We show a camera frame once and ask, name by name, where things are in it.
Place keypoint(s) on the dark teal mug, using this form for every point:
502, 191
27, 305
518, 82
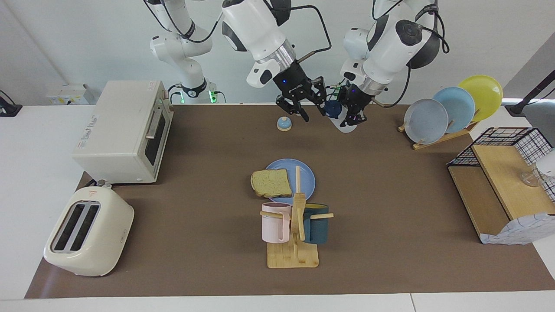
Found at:
318, 229

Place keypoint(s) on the wooden mug rack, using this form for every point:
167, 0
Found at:
292, 258

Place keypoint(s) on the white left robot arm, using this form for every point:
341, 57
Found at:
390, 39

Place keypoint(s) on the wooden two-tier shelf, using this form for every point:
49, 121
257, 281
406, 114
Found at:
498, 173

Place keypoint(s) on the white blue-grid cloth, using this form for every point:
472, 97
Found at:
520, 229

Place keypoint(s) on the light blue plate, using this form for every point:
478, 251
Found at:
459, 108

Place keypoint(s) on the white toaster oven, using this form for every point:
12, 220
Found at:
117, 147

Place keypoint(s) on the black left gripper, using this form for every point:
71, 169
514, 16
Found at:
357, 97

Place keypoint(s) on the cream two-slot toaster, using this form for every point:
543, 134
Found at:
104, 242

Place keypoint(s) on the translucent seasoning bottle blue cap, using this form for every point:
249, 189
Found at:
333, 108

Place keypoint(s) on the white power box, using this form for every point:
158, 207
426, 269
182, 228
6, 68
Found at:
69, 94

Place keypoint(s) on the wooden plate rack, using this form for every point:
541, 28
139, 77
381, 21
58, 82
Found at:
457, 133

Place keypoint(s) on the black camera stand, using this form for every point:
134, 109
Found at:
520, 106

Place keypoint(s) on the pink ribbed mug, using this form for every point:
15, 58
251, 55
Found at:
273, 225

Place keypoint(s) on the yellow plate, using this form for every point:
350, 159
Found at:
485, 93

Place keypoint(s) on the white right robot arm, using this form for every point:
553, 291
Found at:
251, 21

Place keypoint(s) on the clear glass cup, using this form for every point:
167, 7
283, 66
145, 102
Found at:
531, 178

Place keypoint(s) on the small blue call bell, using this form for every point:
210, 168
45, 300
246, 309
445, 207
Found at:
284, 125

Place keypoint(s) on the pale grey plate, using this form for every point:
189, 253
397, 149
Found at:
427, 123

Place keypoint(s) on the periwinkle blue plate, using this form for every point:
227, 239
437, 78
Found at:
282, 164

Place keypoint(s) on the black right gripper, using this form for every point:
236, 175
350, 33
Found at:
290, 82

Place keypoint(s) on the brown table mat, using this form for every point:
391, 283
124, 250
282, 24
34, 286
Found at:
208, 143

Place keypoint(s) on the toasted bread slice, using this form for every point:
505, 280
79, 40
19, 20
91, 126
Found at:
271, 184

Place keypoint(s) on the black clamp mount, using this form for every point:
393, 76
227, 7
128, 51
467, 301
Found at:
8, 108

